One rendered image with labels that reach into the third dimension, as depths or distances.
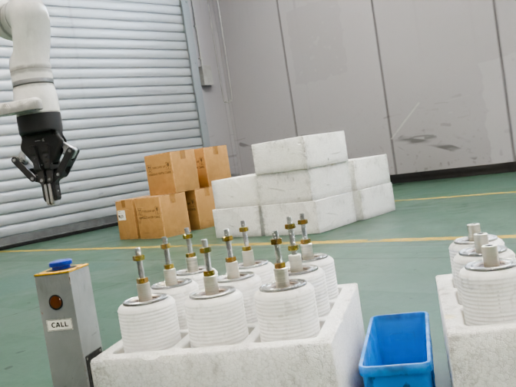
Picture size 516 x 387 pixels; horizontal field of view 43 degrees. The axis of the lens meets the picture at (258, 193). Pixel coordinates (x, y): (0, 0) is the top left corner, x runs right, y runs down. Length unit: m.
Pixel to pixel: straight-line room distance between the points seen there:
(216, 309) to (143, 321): 0.12
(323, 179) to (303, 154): 0.21
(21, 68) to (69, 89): 5.56
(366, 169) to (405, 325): 2.78
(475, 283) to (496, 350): 0.09
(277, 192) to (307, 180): 0.23
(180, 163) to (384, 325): 3.64
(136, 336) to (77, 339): 0.15
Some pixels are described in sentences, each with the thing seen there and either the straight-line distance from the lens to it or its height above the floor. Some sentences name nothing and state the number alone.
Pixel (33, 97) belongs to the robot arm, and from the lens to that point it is 1.20.
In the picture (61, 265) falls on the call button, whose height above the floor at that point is 0.32.
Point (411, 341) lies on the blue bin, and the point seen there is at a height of 0.07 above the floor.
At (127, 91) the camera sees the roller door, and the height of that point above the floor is 1.35.
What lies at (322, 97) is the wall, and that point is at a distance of 7.21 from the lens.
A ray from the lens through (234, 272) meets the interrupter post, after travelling 1.18.
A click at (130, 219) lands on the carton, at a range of 5.03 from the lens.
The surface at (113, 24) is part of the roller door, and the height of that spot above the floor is 2.06.
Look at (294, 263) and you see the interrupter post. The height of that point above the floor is 0.27.
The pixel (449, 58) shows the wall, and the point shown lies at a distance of 6.43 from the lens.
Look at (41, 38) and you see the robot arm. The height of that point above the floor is 0.72.
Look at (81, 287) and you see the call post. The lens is 1.22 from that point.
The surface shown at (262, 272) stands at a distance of 1.26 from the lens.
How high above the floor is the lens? 0.46
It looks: 3 degrees down
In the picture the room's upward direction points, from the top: 9 degrees counter-clockwise
